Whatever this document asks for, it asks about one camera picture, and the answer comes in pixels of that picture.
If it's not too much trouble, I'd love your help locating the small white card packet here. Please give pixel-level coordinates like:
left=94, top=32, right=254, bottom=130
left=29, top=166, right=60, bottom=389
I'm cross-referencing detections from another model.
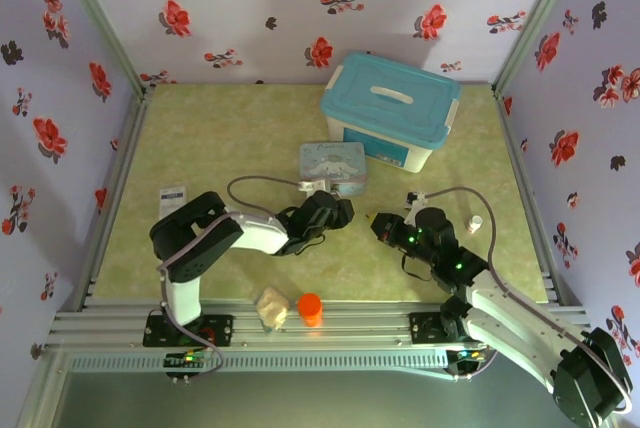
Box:
left=158, top=186, right=188, bottom=225

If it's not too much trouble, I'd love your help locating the beige crumpled paper ball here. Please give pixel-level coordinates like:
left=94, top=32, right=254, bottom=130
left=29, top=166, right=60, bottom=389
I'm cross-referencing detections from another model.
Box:
left=254, top=286, right=291, bottom=333

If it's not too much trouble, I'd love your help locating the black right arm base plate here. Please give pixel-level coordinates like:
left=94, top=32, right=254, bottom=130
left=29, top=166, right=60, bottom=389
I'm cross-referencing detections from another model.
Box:
left=408, top=311, right=471, bottom=347

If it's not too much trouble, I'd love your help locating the white storage box blue lid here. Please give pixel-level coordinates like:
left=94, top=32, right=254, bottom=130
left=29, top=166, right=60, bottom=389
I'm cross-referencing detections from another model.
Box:
left=319, top=51, right=462, bottom=175

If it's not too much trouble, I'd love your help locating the grey right arm cable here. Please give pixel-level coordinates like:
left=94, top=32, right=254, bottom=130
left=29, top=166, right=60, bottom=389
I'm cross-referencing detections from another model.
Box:
left=422, top=186, right=634, bottom=417

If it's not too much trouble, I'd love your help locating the aluminium frame rail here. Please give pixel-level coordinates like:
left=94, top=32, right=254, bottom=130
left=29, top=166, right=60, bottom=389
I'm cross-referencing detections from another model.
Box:
left=47, top=297, right=586, bottom=350

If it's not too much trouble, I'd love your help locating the blue cartoon dog tin box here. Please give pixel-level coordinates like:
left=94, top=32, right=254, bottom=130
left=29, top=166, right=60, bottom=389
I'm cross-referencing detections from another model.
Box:
left=298, top=141, right=370, bottom=198

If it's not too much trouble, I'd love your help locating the aluminium frame corner post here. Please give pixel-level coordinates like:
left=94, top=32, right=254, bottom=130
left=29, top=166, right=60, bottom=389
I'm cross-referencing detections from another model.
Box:
left=47, top=0, right=156, bottom=99
left=492, top=0, right=586, bottom=99

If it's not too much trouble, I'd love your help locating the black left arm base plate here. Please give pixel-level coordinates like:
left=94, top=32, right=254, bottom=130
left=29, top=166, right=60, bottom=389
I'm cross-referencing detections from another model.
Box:
left=143, top=312, right=235, bottom=348

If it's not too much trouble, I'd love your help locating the orange plastic cup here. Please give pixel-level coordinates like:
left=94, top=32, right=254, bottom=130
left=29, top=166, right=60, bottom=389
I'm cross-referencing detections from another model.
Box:
left=296, top=292, right=324, bottom=329

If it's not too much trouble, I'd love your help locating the slotted grey cable duct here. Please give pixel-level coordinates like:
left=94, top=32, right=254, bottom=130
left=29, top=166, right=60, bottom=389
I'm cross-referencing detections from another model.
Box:
left=67, top=351, right=451, bottom=372

